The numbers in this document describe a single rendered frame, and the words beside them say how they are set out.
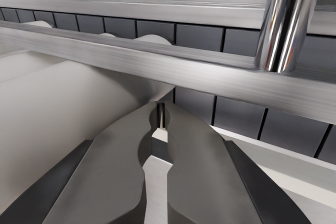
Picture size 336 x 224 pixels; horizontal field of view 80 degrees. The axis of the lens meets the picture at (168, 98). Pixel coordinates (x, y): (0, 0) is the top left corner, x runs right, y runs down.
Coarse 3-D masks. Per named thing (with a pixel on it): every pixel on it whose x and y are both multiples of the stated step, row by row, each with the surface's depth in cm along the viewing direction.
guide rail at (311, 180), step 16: (160, 128) 16; (240, 144) 15; (256, 160) 13; (272, 160) 13; (288, 160) 13; (304, 160) 13; (272, 176) 13; (288, 176) 12; (304, 176) 12; (320, 176) 12; (304, 192) 12; (320, 192) 12
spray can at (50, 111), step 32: (64, 64) 10; (0, 96) 7; (32, 96) 8; (64, 96) 9; (96, 96) 10; (128, 96) 11; (160, 96) 15; (0, 128) 7; (32, 128) 7; (64, 128) 8; (96, 128) 10; (0, 160) 6; (32, 160) 7; (0, 192) 6
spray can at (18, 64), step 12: (120, 36) 19; (0, 60) 12; (12, 60) 12; (24, 60) 12; (36, 60) 13; (48, 60) 13; (60, 60) 14; (0, 72) 11; (12, 72) 12; (24, 72) 12
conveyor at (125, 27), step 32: (96, 32) 20; (128, 32) 18; (160, 32) 16; (192, 32) 15; (224, 32) 15; (256, 32) 13; (320, 64) 12; (192, 96) 18; (224, 128) 17; (256, 128) 16; (288, 128) 14; (320, 128) 13
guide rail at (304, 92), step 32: (0, 32) 13; (32, 32) 11; (64, 32) 11; (96, 64) 10; (128, 64) 8; (160, 64) 8; (192, 64) 7; (224, 64) 6; (224, 96) 7; (256, 96) 6; (288, 96) 6; (320, 96) 5
